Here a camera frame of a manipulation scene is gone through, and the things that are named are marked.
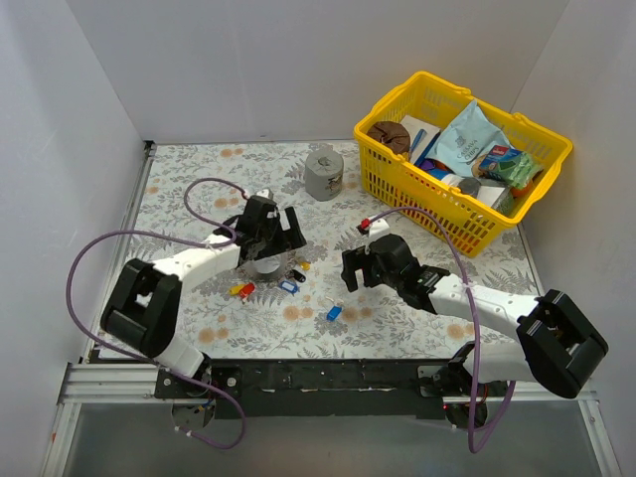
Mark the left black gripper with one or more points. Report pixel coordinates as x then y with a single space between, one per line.
280 239

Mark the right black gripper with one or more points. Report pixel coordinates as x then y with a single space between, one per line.
358 265

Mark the silver keyring with keys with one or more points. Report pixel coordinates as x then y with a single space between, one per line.
268 280

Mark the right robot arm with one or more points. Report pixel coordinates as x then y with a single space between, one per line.
551 342

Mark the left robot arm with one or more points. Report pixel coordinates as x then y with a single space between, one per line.
142 309

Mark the blue key tag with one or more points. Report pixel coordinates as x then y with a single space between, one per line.
336 309

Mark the grey toilet paper roll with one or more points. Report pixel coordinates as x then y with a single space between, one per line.
323 174

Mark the yellow plastic basket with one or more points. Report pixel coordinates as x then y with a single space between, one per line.
393 180

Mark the floral table mat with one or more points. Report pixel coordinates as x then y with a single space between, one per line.
191 186

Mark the brown round item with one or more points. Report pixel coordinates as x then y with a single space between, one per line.
391 134

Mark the grey lid can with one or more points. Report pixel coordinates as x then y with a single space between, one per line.
470 186

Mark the white box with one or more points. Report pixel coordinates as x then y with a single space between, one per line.
422 137

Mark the light blue chips bag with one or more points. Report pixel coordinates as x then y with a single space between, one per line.
467 137

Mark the orange fruit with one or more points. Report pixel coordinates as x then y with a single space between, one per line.
521 192

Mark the green sponge pack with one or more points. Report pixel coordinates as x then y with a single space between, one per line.
515 168

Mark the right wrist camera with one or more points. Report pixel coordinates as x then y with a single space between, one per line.
373 229

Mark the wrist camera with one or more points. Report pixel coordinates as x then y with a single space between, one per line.
373 229
264 196

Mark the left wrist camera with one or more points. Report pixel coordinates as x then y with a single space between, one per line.
264 196

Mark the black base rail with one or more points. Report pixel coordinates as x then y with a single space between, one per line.
421 388

